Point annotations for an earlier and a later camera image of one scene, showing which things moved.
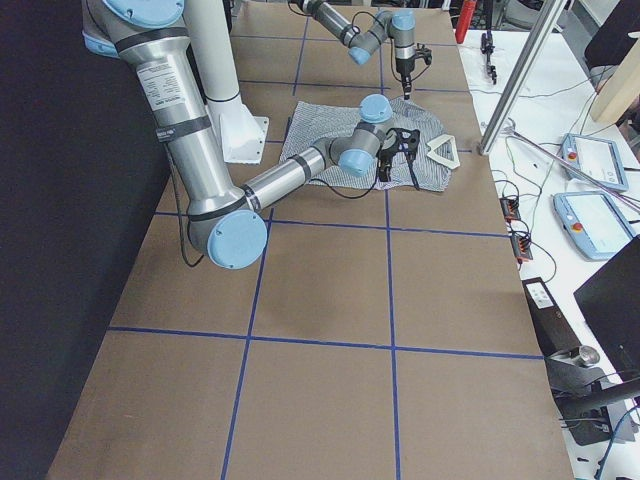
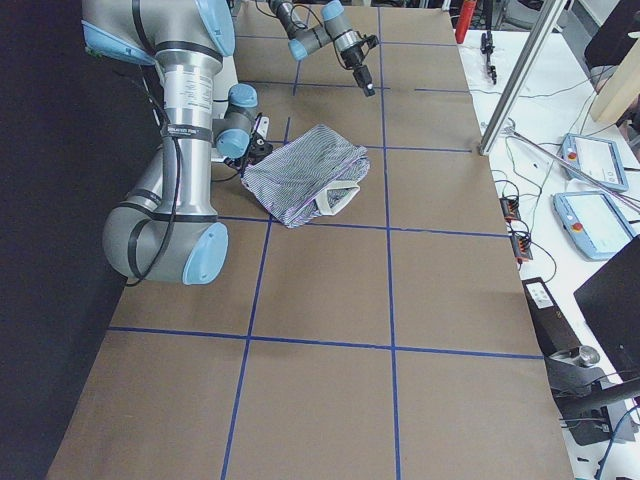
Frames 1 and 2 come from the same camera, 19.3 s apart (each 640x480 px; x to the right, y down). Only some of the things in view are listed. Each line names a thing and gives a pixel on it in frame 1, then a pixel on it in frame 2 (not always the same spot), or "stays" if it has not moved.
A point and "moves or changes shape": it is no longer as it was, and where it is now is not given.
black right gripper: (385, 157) to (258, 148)
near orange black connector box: (521, 248) stays
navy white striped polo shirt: (436, 159) moves or changes shape
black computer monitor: (611, 302) stays
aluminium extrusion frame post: (526, 65) stays
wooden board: (620, 91) stays
